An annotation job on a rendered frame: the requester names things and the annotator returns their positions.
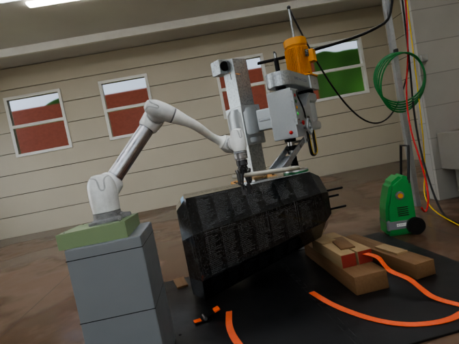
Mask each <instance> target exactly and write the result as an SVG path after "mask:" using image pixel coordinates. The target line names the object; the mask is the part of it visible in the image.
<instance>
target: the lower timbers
mask: <svg viewBox="0 0 459 344"><path fill-rule="evenodd" d="M346 238H348V239H350V240H353V241H355V242H358V243H360V244H362V245H364V246H367V247H369V248H371V250H372V253H373V254H375V255H378V256H380V257H382V259H383V260H384V262H385V263H386V264H387V265H388V266H389V267H390V268H391V269H392V270H395V271H398V272H400V273H403V274H405V275H407V276H410V277H412V278H415V279H417V280H418V279H421V278H424V277H427V276H430V275H433V274H436V271H435V266H434V259H432V258H429V257H426V256H423V255H419V254H417V253H413V252H410V251H408V252H406V253H402V254H400V255H394V254H392V253H388V252H385V251H383V250H379V249H376V248H375V246H378V245H381V244H384V243H382V242H379V241H376V240H372V239H369V238H366V237H363V236H361V235H357V234H353V235H348V236H346ZM304 247H305V254H306V255H307V256H308V257H309V258H310V259H312V260H313V261H315V262H316V263H317V264H318V265H319V266H320V267H322V268H323V269H324V270H326V271H327V272H328V273H329V274H330V275H332V276H333V277H334V278H336V279H337V280H338V281H339V282H340V283H342V284H343V285H344V286H346V287H347V288H348V289H349V290H351V291H352V292H353V293H354V294H355V295H357V296H359V295H362V294H365V293H370V292H373V291H378V290H381V289H386V288H389V282H388V278H387V270H386V269H384V268H382V267H380V266H378V265H377V264H375V263H373V262H368V263H363V264H360V265H359V264H357V266H352V267H349V268H344V269H342V268H341V267H339V266H338V265H336V264H335V263H333V262H332V261H330V260H329V259H327V258H326V257H324V256H323V255H321V254H320V253H318V252H317V251H315V250H314V249H313V246H312V242H311V243H309V244H308V245H306V246H304Z"/></svg>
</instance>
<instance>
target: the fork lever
mask: <svg viewBox="0 0 459 344"><path fill-rule="evenodd" d="M294 143H299V144H298V145H297V146H296V148H295V149H294V151H293V152H292V153H291V154H290V156H286V154H287V152H288V151H287V150H286V147H287V146H288V145H287V146H286V147H285V149H284V150H283V151H282V152H281V153H280V155H279V156H278V157H277V159H276V160H275V161H274V163H273V164H272V165H271V166H270V168H269V169H278V168H283V167H289V166H290V164H291V163H292V161H293V160H294V158H295V157H296V155H297V154H298V152H299V151H300V149H301V148H302V146H303V145H304V143H305V139H304V137H303V138H302V139H301V140H298V141H295V142H294Z"/></svg>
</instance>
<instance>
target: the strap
mask: <svg viewBox="0 0 459 344"><path fill-rule="evenodd" d="M363 255H368V256H370V257H374V258H375V259H377V260H378V261H379V262H380V263H381V264H382V266H383V267H384V268H385V269H386V270H387V271H388V272H389V273H391V274H393V275H396V276H399V277H401V278H403V279H405V280H407V281H408V282H410V283H412V284H413V285H414V286H415V287H416V288H418V290H420V291H421V292H422V293H424V294H425V295H426V296H427V297H429V298H432V299H433V300H436V301H439V302H443V303H446V304H450V305H454V306H459V302H454V301H451V300H446V299H444V298H440V297H438V296H436V295H434V294H432V293H430V292H429V291H428V290H427V289H425V288H424V287H422V286H421V285H420V284H419V283H418V282H417V281H415V280H414V279H413V278H411V277H409V276H407V275H405V274H401V273H399V272H396V271H395V270H392V269H391V268H390V267H389V266H388V265H387V264H386V263H385V262H384V260H383V258H382V257H380V256H378V255H375V254H373V253H364V254H363ZM309 293H310V294H311V295H312V296H314V297H316V298H317V299H319V300H321V301H322V302H324V303H326V304H328V305H329V306H332V307H333V308H335V309H338V310H340V311H343V312H345V313H348V314H351V315H354V316H356V317H360V318H362V319H366V320H369V321H374V322H377V323H380V324H387V325H392V326H407V327H419V326H433V325H439V324H445V323H448V322H451V321H454V320H457V319H459V311H458V312H456V313H454V314H453V315H450V316H448V317H444V318H442V319H436V320H432V321H418V322H403V321H391V320H386V319H380V318H377V317H372V316H369V315H365V314H363V313H359V312H356V311H353V310H350V309H347V308H346V307H343V306H340V305H338V304H336V303H334V302H332V301H330V300H328V299H327V298H325V297H323V296H321V295H320V294H318V293H316V292H315V291H312V292H309ZM225 325H226V329H227V333H228V334H229V337H230V339H231V340H232V342H233V343H234V344H243V343H242V342H241V340H240V339H239V338H238V336H237V335H236V333H235V331H234V327H233V324H232V311H227V312H226V316H225Z"/></svg>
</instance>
